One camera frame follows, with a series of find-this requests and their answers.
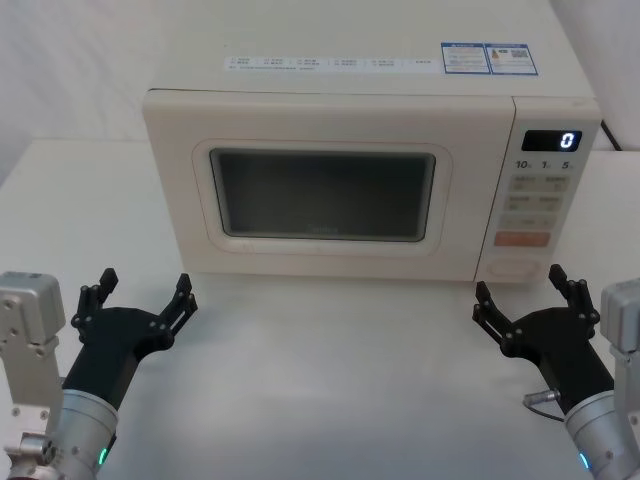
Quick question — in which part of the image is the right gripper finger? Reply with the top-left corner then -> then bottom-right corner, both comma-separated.
548,264 -> 600,341
472,280 -> 521,357

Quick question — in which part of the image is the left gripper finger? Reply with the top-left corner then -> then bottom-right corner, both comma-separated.
71,268 -> 120,344
149,273 -> 199,347

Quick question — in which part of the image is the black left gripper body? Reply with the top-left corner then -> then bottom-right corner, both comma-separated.
62,307 -> 174,412

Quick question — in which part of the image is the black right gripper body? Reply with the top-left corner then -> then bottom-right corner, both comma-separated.
505,307 -> 616,416

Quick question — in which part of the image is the white table cloth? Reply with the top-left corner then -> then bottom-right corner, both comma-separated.
0,141 -> 640,480

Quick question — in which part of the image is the cream microwave oven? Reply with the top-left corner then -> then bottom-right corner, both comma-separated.
141,0 -> 603,281

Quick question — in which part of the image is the white curtain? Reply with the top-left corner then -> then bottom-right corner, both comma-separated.
0,0 -> 640,187

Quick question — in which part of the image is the blue bordered sticker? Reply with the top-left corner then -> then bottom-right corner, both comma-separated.
440,41 -> 541,77

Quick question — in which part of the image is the long white sticker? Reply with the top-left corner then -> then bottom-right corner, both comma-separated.
227,53 -> 435,74

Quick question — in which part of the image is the thin dark cable silver plug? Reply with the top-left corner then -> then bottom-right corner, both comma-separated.
523,389 -> 571,419

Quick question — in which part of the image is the black power cord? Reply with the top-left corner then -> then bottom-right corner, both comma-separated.
599,119 -> 622,151

